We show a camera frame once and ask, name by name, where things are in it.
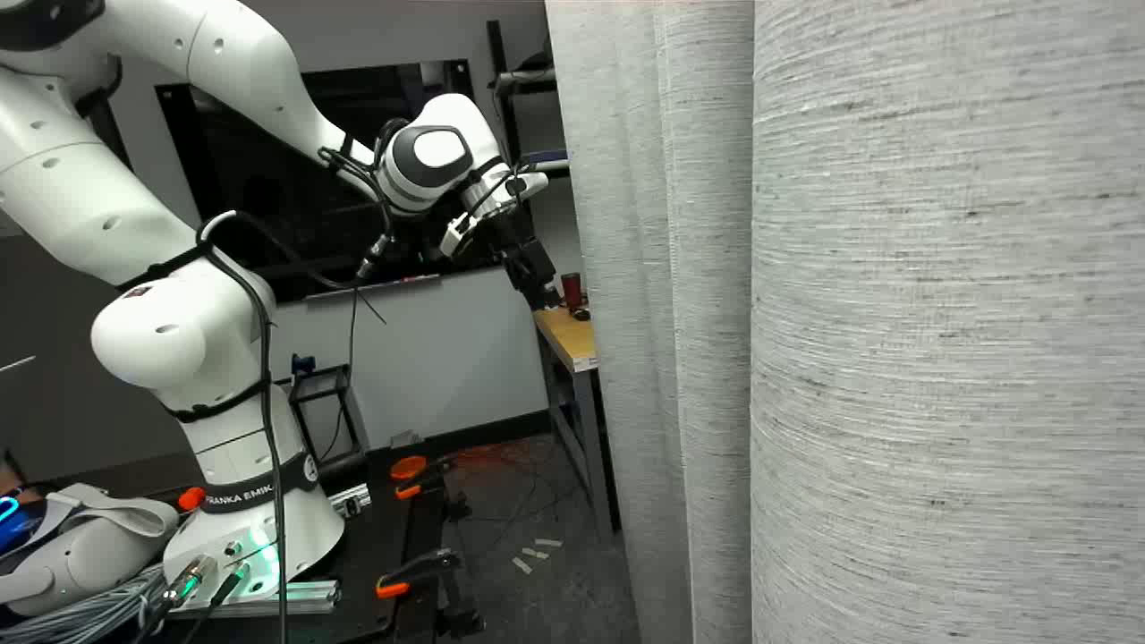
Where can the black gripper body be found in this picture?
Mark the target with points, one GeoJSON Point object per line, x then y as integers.
{"type": "Point", "coordinates": [526, 256]}

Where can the grey fabric curtain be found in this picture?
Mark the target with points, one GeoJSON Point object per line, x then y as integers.
{"type": "Point", "coordinates": [932, 357]}

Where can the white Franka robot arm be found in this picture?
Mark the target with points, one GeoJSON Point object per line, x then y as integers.
{"type": "Point", "coordinates": [143, 334]}

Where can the red can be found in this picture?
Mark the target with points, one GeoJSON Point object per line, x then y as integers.
{"type": "Point", "coordinates": [570, 289]}

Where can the wooden top metal desk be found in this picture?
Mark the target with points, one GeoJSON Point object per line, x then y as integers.
{"type": "Point", "coordinates": [575, 339]}

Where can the black metal shelf rack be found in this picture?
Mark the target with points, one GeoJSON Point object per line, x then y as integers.
{"type": "Point", "coordinates": [525, 78]}

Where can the white tape strip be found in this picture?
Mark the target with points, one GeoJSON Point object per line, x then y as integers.
{"type": "Point", "coordinates": [533, 552]}
{"type": "Point", "coordinates": [548, 546]}
{"type": "Point", "coordinates": [521, 565]}

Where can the orange round knob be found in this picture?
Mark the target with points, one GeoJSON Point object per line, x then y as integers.
{"type": "Point", "coordinates": [191, 499]}

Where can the white grey VR headset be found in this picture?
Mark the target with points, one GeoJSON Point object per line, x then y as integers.
{"type": "Point", "coordinates": [84, 539]}

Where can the blue object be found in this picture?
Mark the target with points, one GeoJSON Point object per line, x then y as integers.
{"type": "Point", "coordinates": [10, 518]}

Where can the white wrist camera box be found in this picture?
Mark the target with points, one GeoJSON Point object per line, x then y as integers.
{"type": "Point", "coordinates": [464, 232]}

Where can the black wall screen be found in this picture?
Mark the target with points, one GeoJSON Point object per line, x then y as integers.
{"type": "Point", "coordinates": [251, 178]}

